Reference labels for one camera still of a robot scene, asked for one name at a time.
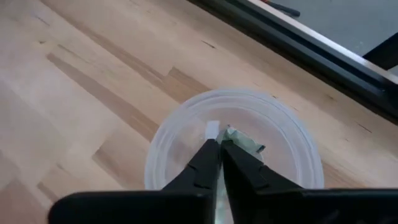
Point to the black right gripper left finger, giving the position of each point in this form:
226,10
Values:
186,199

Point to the white green sweetener packet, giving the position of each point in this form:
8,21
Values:
241,138

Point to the black furniture leg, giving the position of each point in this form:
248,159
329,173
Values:
384,51

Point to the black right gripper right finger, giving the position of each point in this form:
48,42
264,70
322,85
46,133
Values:
267,199

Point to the small round clear plastic bin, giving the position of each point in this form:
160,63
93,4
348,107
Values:
289,137

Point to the black table edge rail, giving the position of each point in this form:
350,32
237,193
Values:
311,53

